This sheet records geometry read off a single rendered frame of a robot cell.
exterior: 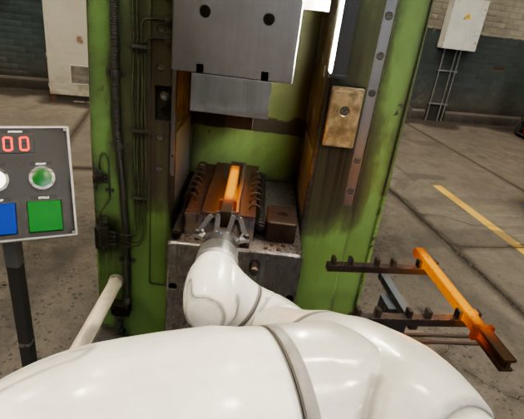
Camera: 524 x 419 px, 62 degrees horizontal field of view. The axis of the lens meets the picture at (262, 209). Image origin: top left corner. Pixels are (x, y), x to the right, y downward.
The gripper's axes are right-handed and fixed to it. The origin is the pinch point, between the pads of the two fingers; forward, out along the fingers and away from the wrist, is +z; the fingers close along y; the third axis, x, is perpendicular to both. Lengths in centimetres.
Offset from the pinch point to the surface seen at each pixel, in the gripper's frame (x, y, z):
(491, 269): -106, 185, 165
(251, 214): -5.0, 6.6, 10.1
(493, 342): -7, 58, -32
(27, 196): 1.1, -48.2, -5.2
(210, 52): 37.4, -7.7, 9.9
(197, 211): -6.2, -8.8, 10.9
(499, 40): 28, 395, 685
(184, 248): -14.2, -11.1, 3.3
